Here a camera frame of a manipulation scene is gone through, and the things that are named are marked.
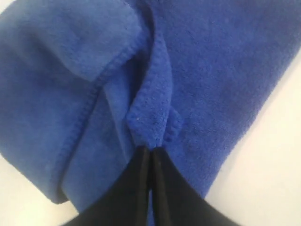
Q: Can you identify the blue towel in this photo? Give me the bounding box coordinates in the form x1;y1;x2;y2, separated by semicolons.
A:
0;0;301;210

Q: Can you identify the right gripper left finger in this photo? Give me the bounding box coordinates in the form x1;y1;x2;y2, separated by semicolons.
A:
65;146;150;226

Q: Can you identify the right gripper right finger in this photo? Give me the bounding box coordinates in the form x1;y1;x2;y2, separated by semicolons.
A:
151;147;235;226

